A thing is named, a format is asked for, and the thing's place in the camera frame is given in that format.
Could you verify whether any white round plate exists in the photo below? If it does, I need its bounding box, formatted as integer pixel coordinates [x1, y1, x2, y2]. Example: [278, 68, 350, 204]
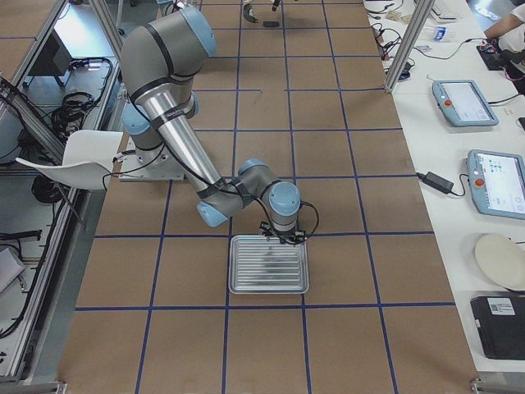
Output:
[474, 234, 524, 291]

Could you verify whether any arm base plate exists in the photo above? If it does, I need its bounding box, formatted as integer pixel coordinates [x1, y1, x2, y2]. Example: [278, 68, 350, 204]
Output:
[118, 139, 185, 181]

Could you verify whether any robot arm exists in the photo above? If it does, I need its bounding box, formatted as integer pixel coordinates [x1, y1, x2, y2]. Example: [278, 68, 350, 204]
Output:
[121, 6, 311, 245]

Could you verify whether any black brake pad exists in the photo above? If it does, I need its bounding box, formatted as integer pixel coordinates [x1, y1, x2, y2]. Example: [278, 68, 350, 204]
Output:
[262, 21, 280, 28]

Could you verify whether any silver metal tray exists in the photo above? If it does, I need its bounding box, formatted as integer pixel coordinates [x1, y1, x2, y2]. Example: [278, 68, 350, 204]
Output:
[229, 235, 309, 294]

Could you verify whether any black laptop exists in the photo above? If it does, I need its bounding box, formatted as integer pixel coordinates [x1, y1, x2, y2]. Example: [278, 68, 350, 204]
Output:
[470, 296, 524, 360]

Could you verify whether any white plastic chair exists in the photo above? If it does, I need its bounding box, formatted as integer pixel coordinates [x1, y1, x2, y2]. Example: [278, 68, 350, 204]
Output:
[16, 130, 123, 190]

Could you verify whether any blue teach pendant near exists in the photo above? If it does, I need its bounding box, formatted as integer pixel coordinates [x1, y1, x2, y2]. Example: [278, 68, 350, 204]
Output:
[466, 149, 524, 220]

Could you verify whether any aluminium frame post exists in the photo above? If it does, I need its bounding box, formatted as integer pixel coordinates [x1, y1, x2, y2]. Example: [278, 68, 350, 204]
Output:
[384, 0, 435, 93]

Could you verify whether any black power adapter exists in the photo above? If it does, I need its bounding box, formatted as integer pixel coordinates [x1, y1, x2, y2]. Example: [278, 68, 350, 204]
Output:
[417, 172, 454, 195]

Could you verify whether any blue teach pendant far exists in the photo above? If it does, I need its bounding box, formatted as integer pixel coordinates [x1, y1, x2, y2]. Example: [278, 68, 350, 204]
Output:
[431, 80, 499, 127]

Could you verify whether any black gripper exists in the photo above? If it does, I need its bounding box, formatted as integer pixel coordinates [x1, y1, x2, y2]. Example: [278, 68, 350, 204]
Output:
[258, 222, 308, 245]

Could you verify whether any blue teach pendant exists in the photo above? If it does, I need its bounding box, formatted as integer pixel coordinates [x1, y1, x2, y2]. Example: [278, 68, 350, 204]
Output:
[431, 80, 499, 127]
[466, 149, 524, 220]

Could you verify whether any olive green brake shoe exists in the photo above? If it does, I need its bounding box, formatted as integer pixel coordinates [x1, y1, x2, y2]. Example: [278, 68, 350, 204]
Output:
[243, 3, 258, 24]

